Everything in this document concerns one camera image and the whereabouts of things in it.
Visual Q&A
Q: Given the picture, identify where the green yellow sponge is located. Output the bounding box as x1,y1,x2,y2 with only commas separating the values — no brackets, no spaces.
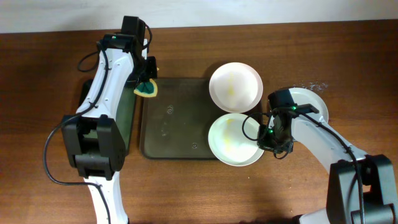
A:
134,78,158,98

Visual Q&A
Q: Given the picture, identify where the white plate with yellow stain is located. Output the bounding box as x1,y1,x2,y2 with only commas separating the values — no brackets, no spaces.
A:
208,113,264,167

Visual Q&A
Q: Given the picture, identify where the light grey plate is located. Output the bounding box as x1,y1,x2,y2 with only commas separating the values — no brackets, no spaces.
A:
288,88,329,123

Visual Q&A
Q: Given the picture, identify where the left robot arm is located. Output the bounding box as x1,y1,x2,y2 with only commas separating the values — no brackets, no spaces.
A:
61,16,158,223

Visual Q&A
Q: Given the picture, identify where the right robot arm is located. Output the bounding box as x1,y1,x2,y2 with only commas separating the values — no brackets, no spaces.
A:
256,88,397,223

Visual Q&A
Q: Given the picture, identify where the small dark green tray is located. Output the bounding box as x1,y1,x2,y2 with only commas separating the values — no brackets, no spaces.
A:
76,79,136,155

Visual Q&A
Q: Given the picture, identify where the large brown tray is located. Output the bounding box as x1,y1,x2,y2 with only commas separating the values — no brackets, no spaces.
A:
139,78,264,161

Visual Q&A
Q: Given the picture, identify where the pinkish white plate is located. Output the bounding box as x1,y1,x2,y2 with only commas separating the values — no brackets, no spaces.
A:
209,62,264,113

